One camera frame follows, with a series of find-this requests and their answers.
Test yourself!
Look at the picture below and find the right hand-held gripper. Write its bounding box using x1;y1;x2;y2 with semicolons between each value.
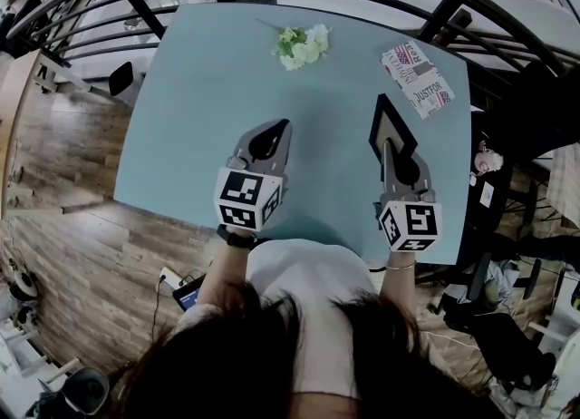
373;141;443;253

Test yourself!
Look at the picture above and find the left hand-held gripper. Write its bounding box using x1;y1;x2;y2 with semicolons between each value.
213;118;293;233

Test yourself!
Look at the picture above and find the black picture frame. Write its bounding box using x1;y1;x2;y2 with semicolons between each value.
367;93;419;165

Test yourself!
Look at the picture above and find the person's left forearm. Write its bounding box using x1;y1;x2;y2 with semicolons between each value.
197;224;257;309

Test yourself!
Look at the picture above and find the person's right forearm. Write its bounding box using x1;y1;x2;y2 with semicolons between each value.
379;248;418;314

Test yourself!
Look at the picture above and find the white card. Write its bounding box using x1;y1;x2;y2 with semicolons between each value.
478;180;496;209

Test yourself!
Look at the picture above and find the pale plush toy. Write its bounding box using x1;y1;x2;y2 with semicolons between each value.
473;140;505;174

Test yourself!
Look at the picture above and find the printed flag card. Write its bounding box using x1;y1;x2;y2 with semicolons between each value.
379;40;456;121

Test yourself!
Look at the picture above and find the black wristband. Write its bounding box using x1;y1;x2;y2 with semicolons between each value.
216;224;257;250

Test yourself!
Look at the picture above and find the white artificial flower bunch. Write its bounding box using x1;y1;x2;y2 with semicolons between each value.
255;16;334;72

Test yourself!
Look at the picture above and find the black table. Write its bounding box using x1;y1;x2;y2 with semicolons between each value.
466;61;563;232

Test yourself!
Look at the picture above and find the black office chair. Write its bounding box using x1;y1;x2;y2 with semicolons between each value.
434;251;545;318

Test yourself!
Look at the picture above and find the grey garment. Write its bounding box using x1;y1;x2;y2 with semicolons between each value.
479;260;520;305

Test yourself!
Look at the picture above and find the black oval seat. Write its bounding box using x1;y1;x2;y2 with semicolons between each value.
108;61;134;97

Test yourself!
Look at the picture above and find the person's white shirt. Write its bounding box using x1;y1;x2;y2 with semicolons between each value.
180;239;380;400

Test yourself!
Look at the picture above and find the blue screen phone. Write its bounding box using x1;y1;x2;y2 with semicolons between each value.
171;287;200;312

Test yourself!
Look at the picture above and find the black metal railing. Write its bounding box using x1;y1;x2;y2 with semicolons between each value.
0;0;580;92

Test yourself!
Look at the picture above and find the black cable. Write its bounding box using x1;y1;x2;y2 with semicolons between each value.
150;274;167;341

